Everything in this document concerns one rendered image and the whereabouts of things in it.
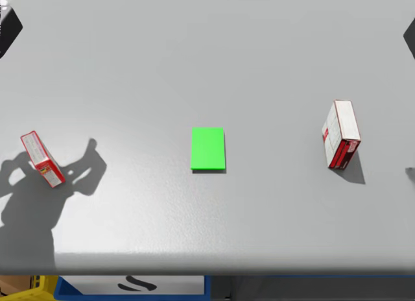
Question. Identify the green pad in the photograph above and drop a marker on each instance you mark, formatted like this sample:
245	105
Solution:
207	148

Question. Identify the red and white carton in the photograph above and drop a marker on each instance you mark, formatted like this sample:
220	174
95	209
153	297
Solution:
42	158
340	132

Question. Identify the white box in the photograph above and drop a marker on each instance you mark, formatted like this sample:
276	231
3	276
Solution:
97	284

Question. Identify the blue box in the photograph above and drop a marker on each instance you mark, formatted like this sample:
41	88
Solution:
66	289

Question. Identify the yellow box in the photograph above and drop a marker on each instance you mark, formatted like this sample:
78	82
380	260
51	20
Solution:
42	289

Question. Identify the brown box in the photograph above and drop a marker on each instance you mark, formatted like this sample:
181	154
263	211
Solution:
13	283

